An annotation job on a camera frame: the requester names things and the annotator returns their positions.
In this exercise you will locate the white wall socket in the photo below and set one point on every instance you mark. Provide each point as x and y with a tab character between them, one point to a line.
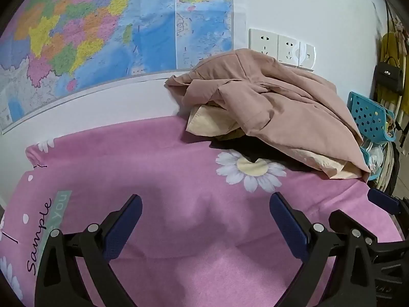
287	48
262	40

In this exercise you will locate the white socket with clear cover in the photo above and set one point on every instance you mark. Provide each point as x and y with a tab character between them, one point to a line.
308	56

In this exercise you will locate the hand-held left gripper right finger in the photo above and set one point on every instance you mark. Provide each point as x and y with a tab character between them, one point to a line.
287	224

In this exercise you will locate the pink floral bedsheet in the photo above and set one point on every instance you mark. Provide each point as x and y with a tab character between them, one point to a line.
179	166

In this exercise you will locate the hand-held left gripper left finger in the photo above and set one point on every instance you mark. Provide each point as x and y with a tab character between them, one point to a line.
126	227

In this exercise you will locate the black handbag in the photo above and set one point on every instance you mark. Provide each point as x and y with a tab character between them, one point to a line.
388	75

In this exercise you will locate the blue perforated plastic basket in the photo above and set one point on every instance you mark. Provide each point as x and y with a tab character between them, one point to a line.
367	115

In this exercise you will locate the colourful wall map poster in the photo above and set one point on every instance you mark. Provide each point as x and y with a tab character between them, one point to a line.
96	38

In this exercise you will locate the pink coat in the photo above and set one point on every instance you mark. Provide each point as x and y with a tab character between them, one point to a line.
271	96

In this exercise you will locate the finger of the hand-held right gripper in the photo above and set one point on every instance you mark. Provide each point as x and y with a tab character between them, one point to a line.
346	220
383	200

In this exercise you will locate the yellow hanging garment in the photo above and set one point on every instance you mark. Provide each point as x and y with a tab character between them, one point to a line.
394	43

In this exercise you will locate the cream yellow garment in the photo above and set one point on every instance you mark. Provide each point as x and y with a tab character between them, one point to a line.
211	121

